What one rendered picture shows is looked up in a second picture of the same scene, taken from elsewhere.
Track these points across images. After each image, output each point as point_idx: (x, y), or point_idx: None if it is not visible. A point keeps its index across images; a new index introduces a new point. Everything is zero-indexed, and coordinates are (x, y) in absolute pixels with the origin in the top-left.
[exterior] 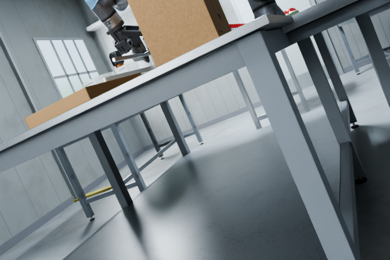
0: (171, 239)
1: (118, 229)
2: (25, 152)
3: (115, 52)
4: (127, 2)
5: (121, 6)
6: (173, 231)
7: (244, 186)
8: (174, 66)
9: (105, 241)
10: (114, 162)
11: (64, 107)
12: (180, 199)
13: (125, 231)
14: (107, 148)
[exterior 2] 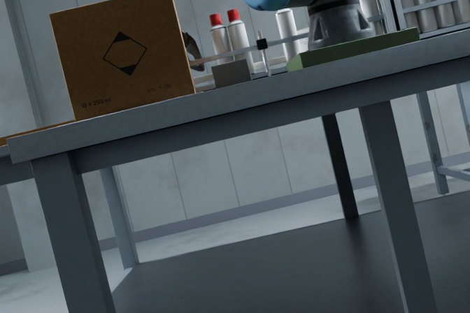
0: (184, 297)
1: (264, 246)
2: None
3: None
4: None
5: None
6: (204, 291)
7: (299, 295)
8: None
9: (237, 252)
10: (343, 152)
11: None
12: (315, 256)
13: (250, 255)
14: (335, 129)
